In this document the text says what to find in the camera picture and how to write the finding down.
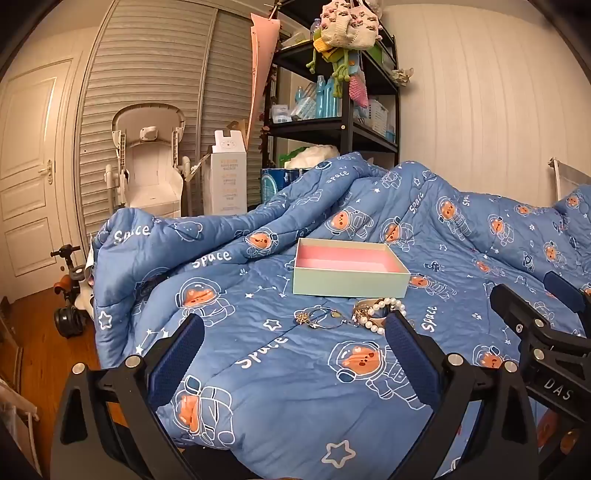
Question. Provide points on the white panelled door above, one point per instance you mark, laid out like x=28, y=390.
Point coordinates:
x=32, y=184

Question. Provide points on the white baby high chair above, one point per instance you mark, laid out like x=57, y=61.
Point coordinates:
x=150, y=161

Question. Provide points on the cream knitted bag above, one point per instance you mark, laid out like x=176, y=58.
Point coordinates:
x=346, y=25

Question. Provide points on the grey louvered wardrobe doors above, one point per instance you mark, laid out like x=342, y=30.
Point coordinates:
x=157, y=60

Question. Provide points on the mint box with pink lining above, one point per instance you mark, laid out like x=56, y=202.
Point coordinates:
x=351, y=279

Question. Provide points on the dried flower bunch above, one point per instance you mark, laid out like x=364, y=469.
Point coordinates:
x=400, y=76

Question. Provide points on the tall white carton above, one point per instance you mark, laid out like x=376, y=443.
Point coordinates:
x=226, y=180

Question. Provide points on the black metal shelf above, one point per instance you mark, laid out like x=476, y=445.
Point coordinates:
x=346, y=129

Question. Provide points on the pink knitted pouch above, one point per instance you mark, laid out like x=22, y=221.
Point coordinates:
x=359, y=90

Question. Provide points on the green knitted frog toy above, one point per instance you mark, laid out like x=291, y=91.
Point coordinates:
x=330, y=55

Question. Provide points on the white rack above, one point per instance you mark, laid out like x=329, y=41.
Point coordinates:
x=18, y=415

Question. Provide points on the orange and white kids scooter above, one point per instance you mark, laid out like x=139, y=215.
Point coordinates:
x=69, y=300

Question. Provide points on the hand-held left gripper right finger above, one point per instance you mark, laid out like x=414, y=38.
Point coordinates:
x=411, y=355

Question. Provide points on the white storage basket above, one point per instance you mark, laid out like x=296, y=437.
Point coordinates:
x=376, y=115

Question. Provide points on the blue plastic bottles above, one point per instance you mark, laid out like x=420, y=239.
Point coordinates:
x=325, y=99

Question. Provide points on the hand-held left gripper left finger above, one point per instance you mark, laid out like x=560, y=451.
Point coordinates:
x=178, y=355

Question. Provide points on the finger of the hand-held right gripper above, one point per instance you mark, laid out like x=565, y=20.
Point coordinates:
x=519, y=318
x=565, y=293

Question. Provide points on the blue astronaut bear blanket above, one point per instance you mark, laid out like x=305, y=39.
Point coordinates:
x=286, y=378

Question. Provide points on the gold star charm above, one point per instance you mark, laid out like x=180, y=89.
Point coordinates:
x=303, y=318

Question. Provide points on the blue tissue pack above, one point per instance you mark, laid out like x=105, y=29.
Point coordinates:
x=274, y=184

